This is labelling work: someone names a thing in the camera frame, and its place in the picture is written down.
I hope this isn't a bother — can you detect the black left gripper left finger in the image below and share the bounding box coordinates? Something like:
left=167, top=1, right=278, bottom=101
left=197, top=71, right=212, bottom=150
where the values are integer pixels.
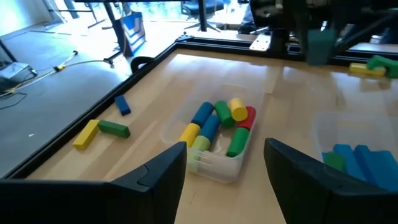
left=0, top=141, right=188, bottom=224

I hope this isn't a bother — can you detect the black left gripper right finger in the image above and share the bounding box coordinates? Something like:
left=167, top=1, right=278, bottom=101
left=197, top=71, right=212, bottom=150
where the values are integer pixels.
left=263, top=138, right=398, bottom=224

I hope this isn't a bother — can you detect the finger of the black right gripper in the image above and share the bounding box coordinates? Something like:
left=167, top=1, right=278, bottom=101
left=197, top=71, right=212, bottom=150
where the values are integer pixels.
left=331, top=18, right=343, bottom=53
left=294, top=18, right=309, bottom=62

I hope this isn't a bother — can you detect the teal rectangular wooden block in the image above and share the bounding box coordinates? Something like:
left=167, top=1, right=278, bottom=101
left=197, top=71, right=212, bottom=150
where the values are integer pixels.
left=306, top=29, right=337, bottom=66

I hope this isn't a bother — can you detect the green rectangular wooden block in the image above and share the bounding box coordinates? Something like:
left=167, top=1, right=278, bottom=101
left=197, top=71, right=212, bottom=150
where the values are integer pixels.
left=322, top=151, right=348, bottom=174
left=366, top=54, right=398, bottom=79
left=97, top=119, right=131, bottom=139

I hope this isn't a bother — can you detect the blue rectangular wooden block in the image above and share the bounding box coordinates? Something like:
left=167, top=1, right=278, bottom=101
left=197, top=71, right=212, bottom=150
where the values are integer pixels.
left=353, top=144, right=379, bottom=184
left=333, top=143, right=368, bottom=182
left=114, top=94, right=132, bottom=116
left=368, top=150, right=398, bottom=192

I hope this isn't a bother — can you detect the yellow rectangular wooden block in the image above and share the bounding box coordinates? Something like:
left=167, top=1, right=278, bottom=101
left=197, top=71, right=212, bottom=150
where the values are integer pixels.
left=348, top=62, right=387, bottom=78
left=72, top=119, right=100, bottom=151

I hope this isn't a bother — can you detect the yellow wooden cylinder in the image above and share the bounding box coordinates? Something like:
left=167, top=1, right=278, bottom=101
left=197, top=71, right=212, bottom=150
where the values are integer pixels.
left=178, top=123, right=202, bottom=149
left=228, top=98, right=249, bottom=123

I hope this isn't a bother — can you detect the clear plastic bin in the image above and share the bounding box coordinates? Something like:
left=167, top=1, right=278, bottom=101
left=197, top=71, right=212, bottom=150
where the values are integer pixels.
left=312, top=110, right=398, bottom=195
left=160, top=82, right=265, bottom=184

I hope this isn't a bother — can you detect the black office chair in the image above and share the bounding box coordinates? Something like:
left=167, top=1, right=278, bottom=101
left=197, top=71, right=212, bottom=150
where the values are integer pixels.
left=180, top=0, right=224, bottom=34

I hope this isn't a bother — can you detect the light green wooden cylinder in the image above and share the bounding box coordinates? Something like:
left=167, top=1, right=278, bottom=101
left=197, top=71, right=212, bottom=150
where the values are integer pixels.
left=189, top=135, right=211, bottom=153

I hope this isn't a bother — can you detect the blue wooden cylinder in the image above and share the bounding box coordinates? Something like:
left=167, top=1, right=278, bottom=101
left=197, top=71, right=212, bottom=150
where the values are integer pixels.
left=190, top=101, right=215, bottom=128
left=198, top=114, right=222, bottom=142

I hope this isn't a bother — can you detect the black table clamp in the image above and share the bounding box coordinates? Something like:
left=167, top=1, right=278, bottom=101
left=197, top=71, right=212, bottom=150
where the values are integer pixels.
left=130, top=55, right=155, bottom=75

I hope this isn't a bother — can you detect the grey floor box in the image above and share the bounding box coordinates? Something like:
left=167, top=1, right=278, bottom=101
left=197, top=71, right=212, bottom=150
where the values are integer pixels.
left=0, top=61, right=30, bottom=80

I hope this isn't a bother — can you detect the blue and black box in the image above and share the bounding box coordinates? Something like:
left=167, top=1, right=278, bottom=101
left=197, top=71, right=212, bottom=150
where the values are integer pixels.
left=112, top=11, right=147, bottom=57

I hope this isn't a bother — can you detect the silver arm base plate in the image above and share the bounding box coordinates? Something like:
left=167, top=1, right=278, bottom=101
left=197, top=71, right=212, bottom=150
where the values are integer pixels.
left=248, top=32, right=272, bottom=52

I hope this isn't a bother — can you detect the black aluminium table frame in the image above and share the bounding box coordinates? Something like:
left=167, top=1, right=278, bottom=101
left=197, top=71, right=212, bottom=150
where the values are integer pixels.
left=0, top=34, right=398, bottom=180

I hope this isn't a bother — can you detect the yellow white floor cable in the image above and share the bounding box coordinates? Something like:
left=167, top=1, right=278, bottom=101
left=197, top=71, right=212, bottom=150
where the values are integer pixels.
left=0, top=49, right=114, bottom=97

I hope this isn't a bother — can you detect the black desk leg frame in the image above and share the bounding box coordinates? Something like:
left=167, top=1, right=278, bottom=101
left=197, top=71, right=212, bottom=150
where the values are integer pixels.
left=73, top=0, right=125, bottom=62

